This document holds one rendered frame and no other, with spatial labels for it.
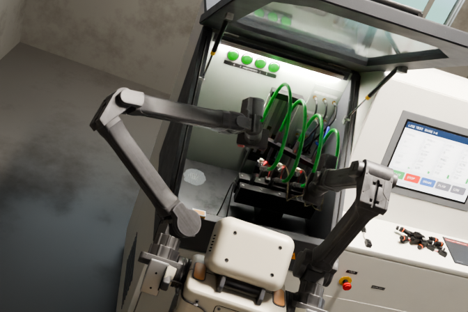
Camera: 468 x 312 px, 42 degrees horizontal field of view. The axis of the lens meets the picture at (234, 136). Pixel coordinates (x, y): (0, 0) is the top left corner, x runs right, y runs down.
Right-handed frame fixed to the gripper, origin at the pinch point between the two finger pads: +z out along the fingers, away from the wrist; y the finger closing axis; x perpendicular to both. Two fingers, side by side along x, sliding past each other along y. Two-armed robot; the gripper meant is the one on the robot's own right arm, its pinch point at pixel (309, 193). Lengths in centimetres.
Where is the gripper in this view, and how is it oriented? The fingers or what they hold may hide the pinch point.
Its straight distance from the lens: 217.7
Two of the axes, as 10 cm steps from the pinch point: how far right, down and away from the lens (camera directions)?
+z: -1.2, 2.6, 9.6
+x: -9.3, -3.7, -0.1
